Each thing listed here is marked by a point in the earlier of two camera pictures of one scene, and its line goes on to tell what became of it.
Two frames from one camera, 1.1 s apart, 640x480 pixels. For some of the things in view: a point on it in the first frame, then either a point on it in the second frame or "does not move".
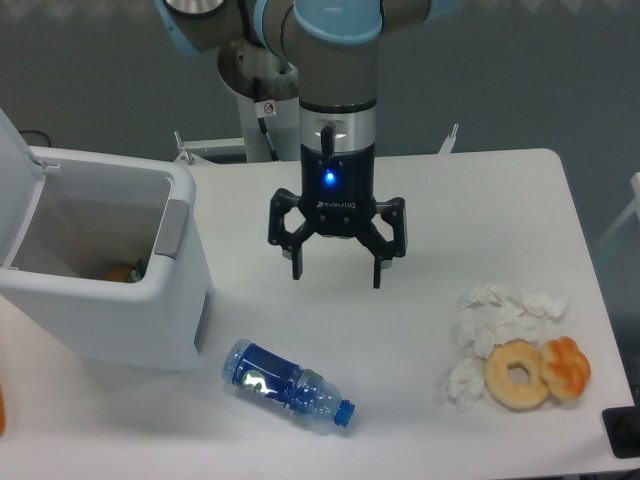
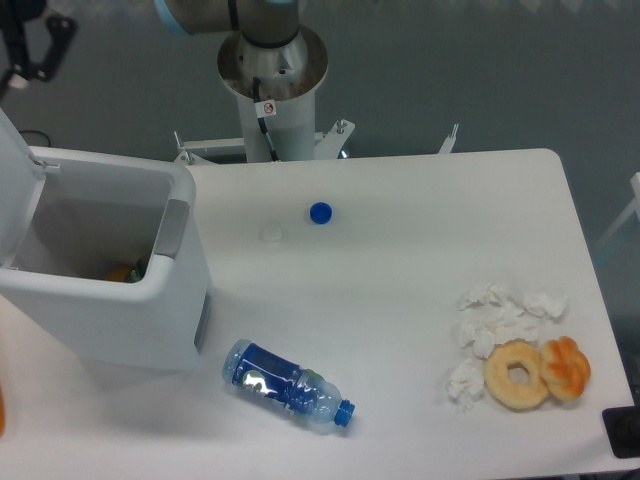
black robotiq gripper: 337,197 → 13,14
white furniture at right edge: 635,207 does not move
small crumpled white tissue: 465,386 does not move
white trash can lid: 22,180 does not move
